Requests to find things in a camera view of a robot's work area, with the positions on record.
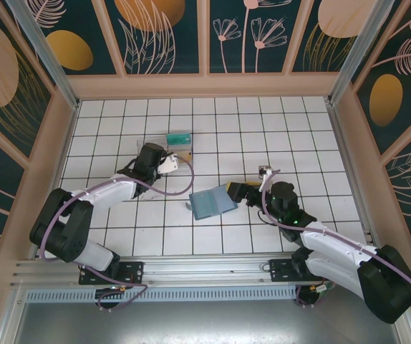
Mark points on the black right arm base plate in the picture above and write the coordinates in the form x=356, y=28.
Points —
x=280, y=270

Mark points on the wall panel pink flowers print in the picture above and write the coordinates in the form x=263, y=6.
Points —
x=248, y=53

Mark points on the aluminium table edge rail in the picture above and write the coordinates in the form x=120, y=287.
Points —
x=62, y=157
x=347, y=157

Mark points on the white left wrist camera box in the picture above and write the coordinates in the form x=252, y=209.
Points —
x=166, y=165

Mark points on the wall panel small yellow oval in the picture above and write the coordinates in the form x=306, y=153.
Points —
x=83, y=53

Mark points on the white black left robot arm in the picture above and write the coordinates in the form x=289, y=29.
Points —
x=109, y=191

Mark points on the aluminium front mounting rail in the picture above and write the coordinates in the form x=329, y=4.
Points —
x=205, y=272

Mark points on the aluminium corner post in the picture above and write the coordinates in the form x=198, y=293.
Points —
x=354, y=53
x=46, y=53

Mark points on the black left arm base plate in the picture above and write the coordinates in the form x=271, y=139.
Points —
x=134, y=270

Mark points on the wall panel oval and fern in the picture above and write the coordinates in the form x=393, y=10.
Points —
x=406, y=89

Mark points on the grey metal sheet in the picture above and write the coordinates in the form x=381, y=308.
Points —
x=227, y=322

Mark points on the teal credit card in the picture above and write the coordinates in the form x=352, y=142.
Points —
x=178, y=139

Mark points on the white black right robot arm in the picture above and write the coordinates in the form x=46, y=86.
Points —
x=334, y=243

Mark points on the wall panel orange circle leaves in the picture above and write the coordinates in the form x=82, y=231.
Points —
x=155, y=53

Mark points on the wall panel pink circle print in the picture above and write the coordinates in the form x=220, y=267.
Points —
x=320, y=46

